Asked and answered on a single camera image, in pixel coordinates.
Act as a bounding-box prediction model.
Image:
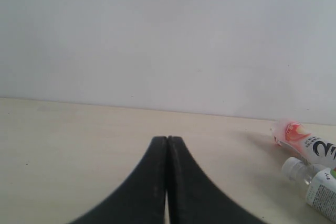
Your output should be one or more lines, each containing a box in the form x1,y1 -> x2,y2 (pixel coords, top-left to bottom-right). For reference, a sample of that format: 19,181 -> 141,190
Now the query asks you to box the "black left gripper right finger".
167,136 -> 259,223

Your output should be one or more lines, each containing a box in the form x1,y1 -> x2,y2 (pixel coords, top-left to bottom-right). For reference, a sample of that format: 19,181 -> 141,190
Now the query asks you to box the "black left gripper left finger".
72,136 -> 167,224

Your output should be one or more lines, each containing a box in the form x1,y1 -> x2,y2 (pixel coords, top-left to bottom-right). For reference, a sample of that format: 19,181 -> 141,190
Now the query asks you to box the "peach label bottle black cap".
271,120 -> 335,170

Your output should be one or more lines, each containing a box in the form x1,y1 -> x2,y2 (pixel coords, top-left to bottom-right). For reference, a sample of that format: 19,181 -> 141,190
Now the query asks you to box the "butterfly label clear bottle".
281,157 -> 335,223

